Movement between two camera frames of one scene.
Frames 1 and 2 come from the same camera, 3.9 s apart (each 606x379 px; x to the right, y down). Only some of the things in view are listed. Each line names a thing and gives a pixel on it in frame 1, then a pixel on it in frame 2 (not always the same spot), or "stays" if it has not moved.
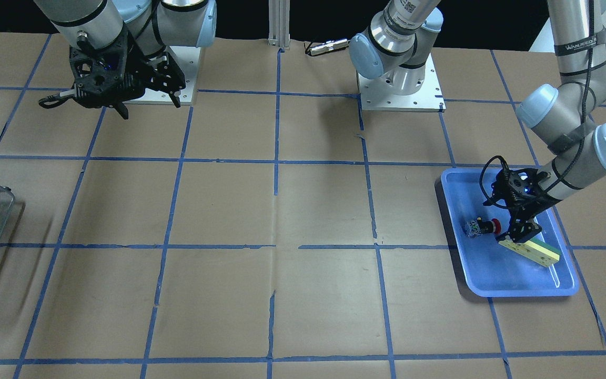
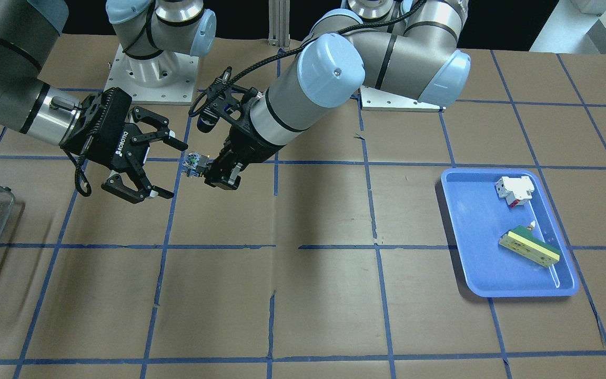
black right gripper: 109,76 → 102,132
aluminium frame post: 279,23 stays
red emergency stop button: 477,227 → 194,165
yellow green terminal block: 534,250 stays
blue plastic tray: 492,269 stays
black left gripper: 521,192 → 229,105
